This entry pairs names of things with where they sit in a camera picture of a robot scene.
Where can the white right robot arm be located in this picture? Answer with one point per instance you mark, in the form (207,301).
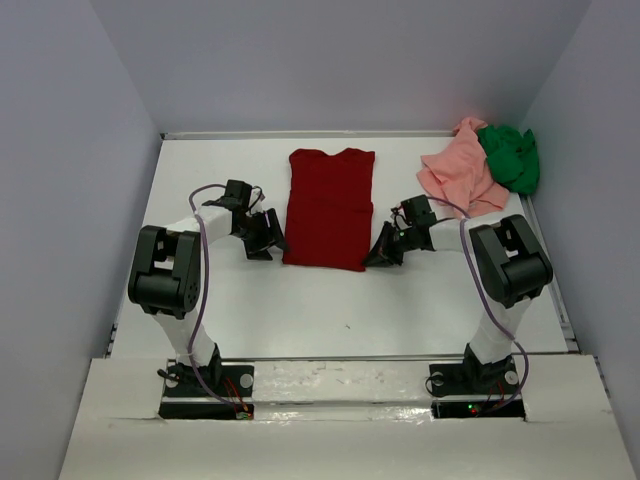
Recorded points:
(509,269)

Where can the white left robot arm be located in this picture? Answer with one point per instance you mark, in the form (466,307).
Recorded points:
(170,273)

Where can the pink t-shirt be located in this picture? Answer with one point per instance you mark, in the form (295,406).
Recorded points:
(460,173)

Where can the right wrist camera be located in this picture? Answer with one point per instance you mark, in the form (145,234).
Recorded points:
(401,215)

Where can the dark red t-shirt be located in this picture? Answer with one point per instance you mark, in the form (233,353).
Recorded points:
(330,210)

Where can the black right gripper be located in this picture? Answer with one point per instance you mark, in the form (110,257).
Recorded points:
(381,253)

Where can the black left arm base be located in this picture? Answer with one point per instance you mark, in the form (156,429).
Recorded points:
(184,398)

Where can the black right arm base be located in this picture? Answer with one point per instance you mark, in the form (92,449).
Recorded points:
(475,395)

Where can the green t-shirt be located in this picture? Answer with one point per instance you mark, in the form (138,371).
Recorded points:
(512,157)

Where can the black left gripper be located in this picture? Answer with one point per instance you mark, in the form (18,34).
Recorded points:
(254,250)

